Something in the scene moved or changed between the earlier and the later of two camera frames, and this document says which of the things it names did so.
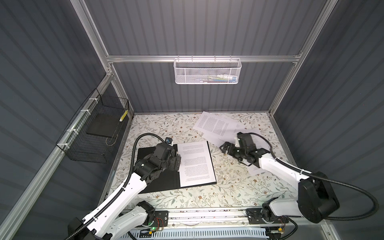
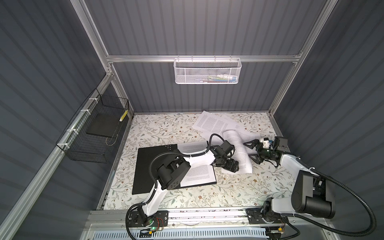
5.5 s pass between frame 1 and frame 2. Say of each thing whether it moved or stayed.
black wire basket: stayed
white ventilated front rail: stayed
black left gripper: moved
